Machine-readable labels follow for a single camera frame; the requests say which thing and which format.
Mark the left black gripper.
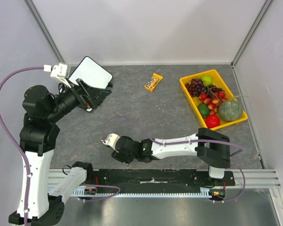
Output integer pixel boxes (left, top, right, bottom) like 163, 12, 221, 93
47, 77, 112, 121

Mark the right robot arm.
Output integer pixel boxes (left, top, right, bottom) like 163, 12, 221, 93
103, 128, 231, 186

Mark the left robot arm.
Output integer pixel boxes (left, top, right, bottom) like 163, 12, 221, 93
8, 79, 112, 226

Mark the yellow candy packet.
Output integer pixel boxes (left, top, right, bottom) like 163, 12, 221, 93
144, 73, 163, 92

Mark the dark green lime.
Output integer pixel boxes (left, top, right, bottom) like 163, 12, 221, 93
198, 103, 210, 119

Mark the red apple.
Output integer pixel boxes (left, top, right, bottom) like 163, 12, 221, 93
205, 114, 220, 129

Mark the purple grape bunch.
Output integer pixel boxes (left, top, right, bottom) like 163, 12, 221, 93
185, 78, 208, 97

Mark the light green pear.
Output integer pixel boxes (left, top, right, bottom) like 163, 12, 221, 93
201, 74, 213, 87

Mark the green netted melon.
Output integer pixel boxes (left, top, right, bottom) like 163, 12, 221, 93
218, 95, 248, 122

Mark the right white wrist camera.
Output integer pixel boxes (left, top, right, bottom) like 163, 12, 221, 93
101, 133, 120, 152

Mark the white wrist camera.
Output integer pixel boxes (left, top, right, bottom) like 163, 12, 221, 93
43, 63, 71, 88
101, 133, 120, 152

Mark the white whiteboard black frame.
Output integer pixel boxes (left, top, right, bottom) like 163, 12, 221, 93
68, 56, 113, 89

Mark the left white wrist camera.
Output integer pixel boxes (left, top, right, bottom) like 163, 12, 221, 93
43, 63, 71, 88

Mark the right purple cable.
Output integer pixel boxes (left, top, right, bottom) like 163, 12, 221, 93
103, 115, 246, 203

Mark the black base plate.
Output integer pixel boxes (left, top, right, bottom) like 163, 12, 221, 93
85, 169, 235, 194

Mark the left aluminium frame post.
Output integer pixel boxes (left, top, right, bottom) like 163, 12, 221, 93
23, 0, 65, 63

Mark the aluminium frame post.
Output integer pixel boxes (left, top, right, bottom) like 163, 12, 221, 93
23, 0, 65, 63
231, 0, 274, 69

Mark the slotted cable duct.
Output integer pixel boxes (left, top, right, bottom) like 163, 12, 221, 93
70, 187, 225, 199

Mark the right aluminium frame post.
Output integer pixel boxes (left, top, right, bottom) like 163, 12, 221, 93
231, 0, 274, 69

